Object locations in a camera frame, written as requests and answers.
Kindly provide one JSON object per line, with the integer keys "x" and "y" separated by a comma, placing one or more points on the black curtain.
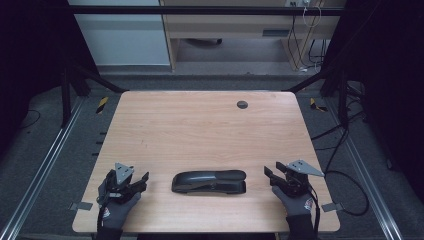
{"x": 390, "y": 66}
{"x": 30, "y": 50}

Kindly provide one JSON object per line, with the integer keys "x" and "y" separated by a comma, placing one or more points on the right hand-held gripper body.
{"x": 298, "y": 183}

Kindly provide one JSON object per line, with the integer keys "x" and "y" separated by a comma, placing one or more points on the black horizontal frame bar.
{"x": 200, "y": 10}

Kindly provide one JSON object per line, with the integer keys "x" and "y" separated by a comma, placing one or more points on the grey round table grommet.
{"x": 242, "y": 104}

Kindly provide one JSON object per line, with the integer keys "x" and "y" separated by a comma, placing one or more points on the light wooden desk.
{"x": 226, "y": 25}

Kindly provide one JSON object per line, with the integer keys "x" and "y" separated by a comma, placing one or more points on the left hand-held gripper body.
{"x": 123, "y": 173}

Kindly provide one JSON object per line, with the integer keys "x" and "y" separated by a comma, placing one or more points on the black stapler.
{"x": 208, "y": 182}

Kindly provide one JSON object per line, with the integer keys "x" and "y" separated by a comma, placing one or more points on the person's right hand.
{"x": 298, "y": 206}

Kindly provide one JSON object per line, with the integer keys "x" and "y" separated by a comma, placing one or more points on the aluminium floor rail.
{"x": 43, "y": 160}
{"x": 366, "y": 173}

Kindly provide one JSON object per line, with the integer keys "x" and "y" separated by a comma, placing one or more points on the black upright frame post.
{"x": 66, "y": 100}
{"x": 343, "y": 100}

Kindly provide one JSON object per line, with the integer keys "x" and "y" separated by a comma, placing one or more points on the black slanted frame strut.
{"x": 310, "y": 81}
{"x": 100, "y": 81}

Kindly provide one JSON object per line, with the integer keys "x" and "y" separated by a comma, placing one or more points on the grey tape piece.
{"x": 81, "y": 206}
{"x": 333, "y": 207}

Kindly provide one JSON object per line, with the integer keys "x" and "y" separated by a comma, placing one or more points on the white cabinet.
{"x": 126, "y": 43}

